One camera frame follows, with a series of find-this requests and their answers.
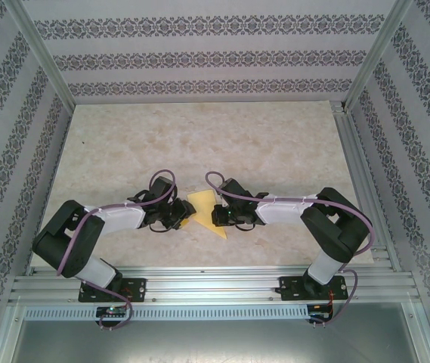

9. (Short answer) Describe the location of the long aluminium mounting rail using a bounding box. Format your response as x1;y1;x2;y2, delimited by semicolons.
8;265;416;304

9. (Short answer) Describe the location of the small circuit board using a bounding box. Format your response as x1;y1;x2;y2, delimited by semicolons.
308;303;335;321
96;305;128;318

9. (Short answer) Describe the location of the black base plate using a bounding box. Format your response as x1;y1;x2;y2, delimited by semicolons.
278;275;350;302
78;278;148;303

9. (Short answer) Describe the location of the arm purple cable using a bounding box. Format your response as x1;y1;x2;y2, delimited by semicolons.
205;172;374;328
56;169;180;332

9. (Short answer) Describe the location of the right small circuit board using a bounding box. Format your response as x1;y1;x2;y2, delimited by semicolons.
308;303;335;321

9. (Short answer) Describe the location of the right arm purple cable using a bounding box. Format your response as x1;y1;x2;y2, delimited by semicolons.
205;172;374;328

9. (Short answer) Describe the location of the grey sheet metal panel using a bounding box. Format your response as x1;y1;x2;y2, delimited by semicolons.
0;302;430;363

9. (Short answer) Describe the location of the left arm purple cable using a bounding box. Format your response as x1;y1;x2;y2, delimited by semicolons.
56;169;180;332

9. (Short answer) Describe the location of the yellow paper sheet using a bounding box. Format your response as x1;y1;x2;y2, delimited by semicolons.
181;188;229;240

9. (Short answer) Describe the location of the right aluminium frame post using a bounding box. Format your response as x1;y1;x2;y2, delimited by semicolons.
345;0;414;110

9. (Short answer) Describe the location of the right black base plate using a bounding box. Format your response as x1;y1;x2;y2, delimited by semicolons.
278;275;350;302

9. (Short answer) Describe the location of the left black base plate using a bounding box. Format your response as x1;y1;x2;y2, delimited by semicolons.
78;278;148;303

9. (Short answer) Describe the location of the aluminium frame post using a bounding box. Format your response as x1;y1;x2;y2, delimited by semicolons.
8;0;78;109
345;0;414;110

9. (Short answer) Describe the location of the slotted grey cable duct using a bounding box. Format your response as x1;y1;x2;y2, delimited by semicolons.
23;305;310;319

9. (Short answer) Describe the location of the aluminium side rail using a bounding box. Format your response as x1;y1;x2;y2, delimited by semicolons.
331;101;403;272

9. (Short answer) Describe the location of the left small circuit board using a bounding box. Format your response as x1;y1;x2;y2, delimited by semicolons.
96;305;128;318

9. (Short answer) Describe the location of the left aluminium frame post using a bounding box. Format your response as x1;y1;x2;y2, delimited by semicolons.
8;0;78;109

